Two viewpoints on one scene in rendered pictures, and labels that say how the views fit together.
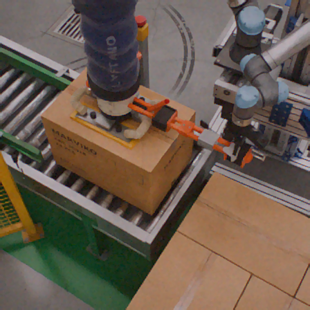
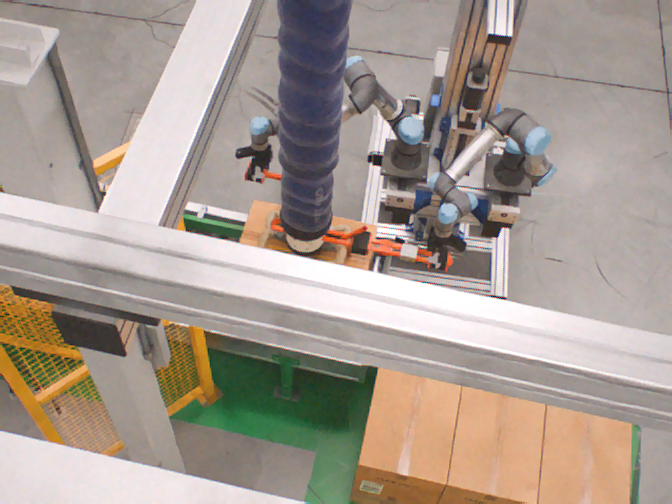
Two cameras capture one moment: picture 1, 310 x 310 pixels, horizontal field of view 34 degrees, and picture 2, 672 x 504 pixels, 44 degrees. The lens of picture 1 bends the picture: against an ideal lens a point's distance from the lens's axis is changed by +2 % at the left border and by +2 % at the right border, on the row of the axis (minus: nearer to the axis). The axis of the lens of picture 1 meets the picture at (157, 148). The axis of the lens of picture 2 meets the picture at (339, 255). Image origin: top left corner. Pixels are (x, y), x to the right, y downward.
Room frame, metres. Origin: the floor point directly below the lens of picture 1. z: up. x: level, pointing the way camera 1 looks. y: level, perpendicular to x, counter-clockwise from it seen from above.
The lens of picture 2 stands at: (-0.50, 0.90, 4.14)
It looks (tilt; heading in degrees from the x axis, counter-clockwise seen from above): 57 degrees down; 335
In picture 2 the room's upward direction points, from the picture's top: 6 degrees clockwise
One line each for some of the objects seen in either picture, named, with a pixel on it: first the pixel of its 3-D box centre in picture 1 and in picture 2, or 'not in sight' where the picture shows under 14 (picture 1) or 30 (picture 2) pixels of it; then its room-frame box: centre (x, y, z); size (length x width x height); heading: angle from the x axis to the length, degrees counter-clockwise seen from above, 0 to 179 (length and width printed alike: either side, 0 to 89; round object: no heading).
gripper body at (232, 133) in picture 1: (237, 128); (438, 239); (1.16, -0.31, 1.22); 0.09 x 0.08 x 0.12; 58
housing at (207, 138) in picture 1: (208, 140); (408, 253); (1.21, -0.21, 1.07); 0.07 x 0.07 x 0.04; 58
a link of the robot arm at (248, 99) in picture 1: (246, 102); (447, 217); (1.15, -0.32, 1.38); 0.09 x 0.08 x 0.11; 111
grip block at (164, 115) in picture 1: (164, 117); (360, 242); (1.33, -0.03, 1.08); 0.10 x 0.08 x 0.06; 148
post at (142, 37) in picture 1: (142, 90); not in sight; (1.99, 0.09, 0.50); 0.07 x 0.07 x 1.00; 58
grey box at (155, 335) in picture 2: not in sight; (135, 335); (0.89, 0.98, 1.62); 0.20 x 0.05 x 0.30; 58
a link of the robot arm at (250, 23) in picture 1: (250, 25); (409, 134); (1.74, -0.42, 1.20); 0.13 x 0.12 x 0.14; 3
